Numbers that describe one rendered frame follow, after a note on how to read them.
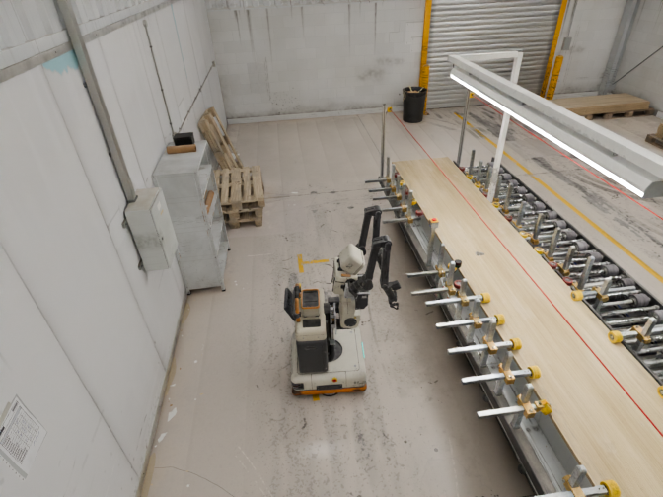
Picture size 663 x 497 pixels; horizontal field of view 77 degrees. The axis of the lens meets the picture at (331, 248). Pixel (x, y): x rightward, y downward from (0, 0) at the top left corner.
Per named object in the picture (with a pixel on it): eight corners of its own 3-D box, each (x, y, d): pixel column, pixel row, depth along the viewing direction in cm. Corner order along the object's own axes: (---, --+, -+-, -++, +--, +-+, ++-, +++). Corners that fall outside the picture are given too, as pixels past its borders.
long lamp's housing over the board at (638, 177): (641, 198, 188) (648, 182, 183) (449, 77, 384) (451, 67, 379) (666, 196, 189) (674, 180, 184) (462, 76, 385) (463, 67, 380)
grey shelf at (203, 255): (187, 295, 499) (150, 176, 410) (197, 251, 572) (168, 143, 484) (225, 291, 503) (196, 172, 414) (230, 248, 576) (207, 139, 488)
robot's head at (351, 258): (338, 268, 319) (352, 256, 313) (337, 252, 337) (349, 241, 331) (352, 278, 325) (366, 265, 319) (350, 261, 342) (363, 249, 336)
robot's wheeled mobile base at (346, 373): (292, 398, 372) (289, 381, 358) (293, 344, 425) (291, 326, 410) (367, 393, 374) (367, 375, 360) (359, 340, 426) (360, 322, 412)
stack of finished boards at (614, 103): (648, 108, 952) (651, 101, 943) (550, 117, 926) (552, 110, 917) (624, 100, 1015) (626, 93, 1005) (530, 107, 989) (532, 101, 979)
